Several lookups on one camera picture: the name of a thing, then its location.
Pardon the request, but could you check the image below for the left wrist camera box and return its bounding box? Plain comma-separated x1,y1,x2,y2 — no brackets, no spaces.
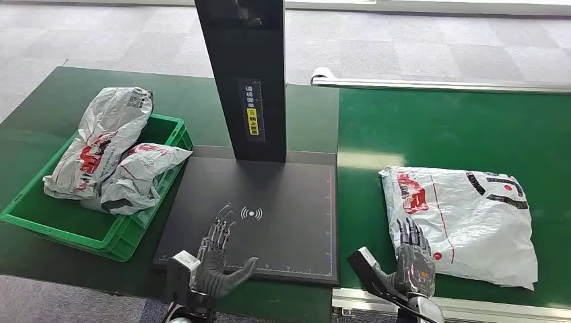
166,250,201,308

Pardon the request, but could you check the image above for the white courier package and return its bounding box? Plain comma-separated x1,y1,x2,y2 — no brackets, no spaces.
378,166,539,291

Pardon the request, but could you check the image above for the large white courier bag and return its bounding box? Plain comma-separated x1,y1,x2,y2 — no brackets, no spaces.
42,87,155,200

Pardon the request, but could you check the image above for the black inbound scanner machine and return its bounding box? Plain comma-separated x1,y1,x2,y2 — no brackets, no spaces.
153,0,340,286

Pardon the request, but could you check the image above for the silver conveyor side rail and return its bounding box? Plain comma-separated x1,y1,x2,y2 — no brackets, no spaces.
310,67,571,94
331,287,571,323

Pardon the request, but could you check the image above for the green plastic crate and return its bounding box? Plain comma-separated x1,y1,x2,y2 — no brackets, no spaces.
0,113,194,263

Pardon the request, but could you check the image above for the small white courier bag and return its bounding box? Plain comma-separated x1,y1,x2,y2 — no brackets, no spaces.
81,143,193,216

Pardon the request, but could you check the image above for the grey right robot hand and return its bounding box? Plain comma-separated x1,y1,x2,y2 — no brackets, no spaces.
394,217,437,299

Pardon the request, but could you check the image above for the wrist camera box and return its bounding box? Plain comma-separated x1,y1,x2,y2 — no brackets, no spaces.
166,250,201,308
347,246,405,305

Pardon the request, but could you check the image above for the green conveyor belt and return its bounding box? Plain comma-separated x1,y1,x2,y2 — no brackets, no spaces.
337,87,571,311

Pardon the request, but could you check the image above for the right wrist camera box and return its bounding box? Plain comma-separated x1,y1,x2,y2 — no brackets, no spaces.
347,246,405,305

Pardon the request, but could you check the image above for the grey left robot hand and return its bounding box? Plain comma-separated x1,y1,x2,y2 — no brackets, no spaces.
195,203,259,299

